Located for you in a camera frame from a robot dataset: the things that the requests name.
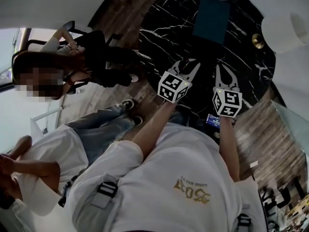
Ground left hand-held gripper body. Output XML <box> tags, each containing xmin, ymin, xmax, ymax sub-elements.
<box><xmin>157</xmin><ymin>66</ymin><xmax>193</xmax><ymax>104</ymax></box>

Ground black remote control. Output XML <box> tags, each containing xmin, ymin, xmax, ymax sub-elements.
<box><xmin>180</xmin><ymin>58</ymin><xmax>193</xmax><ymax>75</ymax></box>

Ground person's left forearm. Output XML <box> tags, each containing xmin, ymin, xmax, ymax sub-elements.
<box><xmin>131</xmin><ymin>101</ymin><xmax>178</xmax><ymax>161</ymax></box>

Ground grey strap black buckle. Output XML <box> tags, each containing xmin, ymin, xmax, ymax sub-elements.
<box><xmin>238</xmin><ymin>214</ymin><xmax>252</xmax><ymax>228</ymax></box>
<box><xmin>90</xmin><ymin>174</ymin><xmax>121</xmax><ymax>209</ymax></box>

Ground person's right forearm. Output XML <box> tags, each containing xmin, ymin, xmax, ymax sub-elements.
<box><xmin>218</xmin><ymin>115</ymin><xmax>241</xmax><ymax>182</ymax></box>

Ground glass panel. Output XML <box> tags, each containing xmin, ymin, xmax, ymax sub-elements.
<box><xmin>270</xmin><ymin>100</ymin><xmax>309</xmax><ymax>154</ymax></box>

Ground window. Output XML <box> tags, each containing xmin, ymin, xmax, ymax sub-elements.
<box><xmin>0</xmin><ymin>28</ymin><xmax>32</xmax><ymax>89</ymax></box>

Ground phone with lit screen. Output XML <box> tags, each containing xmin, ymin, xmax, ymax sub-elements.
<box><xmin>206</xmin><ymin>114</ymin><xmax>222</xmax><ymax>130</ymax></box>

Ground person's white t-shirt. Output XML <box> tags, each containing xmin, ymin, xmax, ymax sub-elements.
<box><xmin>69</xmin><ymin>122</ymin><xmax>268</xmax><ymax>232</ymax></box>

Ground white lamp shade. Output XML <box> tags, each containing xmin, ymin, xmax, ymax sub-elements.
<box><xmin>252</xmin><ymin>7</ymin><xmax>309</xmax><ymax>55</ymax></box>

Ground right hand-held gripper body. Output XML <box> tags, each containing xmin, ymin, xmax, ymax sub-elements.
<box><xmin>211</xmin><ymin>85</ymin><xmax>243</xmax><ymax>118</ymax></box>

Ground black office chair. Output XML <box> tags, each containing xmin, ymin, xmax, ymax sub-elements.
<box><xmin>12</xmin><ymin>20</ymin><xmax>121</xmax><ymax>95</ymax></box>

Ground black marble round table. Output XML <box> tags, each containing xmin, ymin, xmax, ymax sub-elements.
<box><xmin>139</xmin><ymin>0</ymin><xmax>277</xmax><ymax>120</ymax></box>

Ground white railing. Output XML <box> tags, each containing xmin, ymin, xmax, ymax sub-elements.
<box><xmin>30</xmin><ymin>106</ymin><xmax>63</xmax><ymax>135</ymax></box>

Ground dark teal rectangular mat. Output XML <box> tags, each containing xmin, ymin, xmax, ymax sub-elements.
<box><xmin>192</xmin><ymin>0</ymin><xmax>230</xmax><ymax>45</ymax></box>

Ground person's blue jeans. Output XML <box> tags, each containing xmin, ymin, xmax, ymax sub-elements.
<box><xmin>169</xmin><ymin>110</ymin><xmax>206</xmax><ymax>130</ymax></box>

